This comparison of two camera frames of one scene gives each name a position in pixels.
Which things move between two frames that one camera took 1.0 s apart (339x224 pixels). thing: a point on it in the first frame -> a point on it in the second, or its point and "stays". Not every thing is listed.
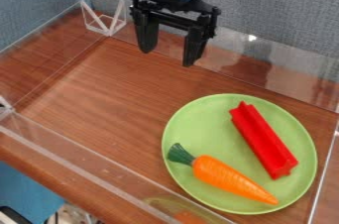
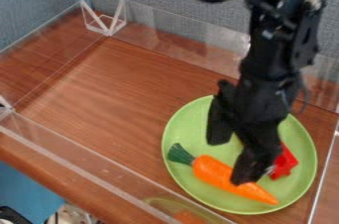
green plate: x=205 y=128 stays
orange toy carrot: x=222 y=174 stays
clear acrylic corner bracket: x=101 y=23 stays
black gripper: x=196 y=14 -> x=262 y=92
